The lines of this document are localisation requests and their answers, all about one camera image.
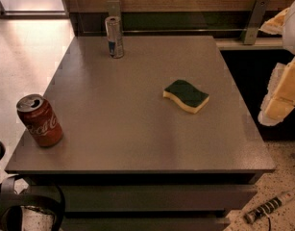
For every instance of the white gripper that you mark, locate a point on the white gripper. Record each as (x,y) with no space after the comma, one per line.
(293,28)

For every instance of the silver blue redbull can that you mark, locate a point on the silver blue redbull can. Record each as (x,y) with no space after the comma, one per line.
(115,46)

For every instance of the red coke can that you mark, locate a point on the red coke can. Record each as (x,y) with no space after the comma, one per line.
(38,116)

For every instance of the green yellow sponge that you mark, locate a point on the green yellow sponge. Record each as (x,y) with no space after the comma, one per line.
(186,96)

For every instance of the white power strip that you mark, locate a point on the white power strip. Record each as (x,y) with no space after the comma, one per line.
(269,207)

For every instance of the grey drawer cabinet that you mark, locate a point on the grey drawer cabinet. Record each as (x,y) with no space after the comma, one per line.
(149,202)

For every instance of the black chair base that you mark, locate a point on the black chair base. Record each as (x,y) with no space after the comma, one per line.
(28,207)

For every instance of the right metal wall bracket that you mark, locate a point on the right metal wall bracket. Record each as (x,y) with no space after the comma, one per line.
(250,33)

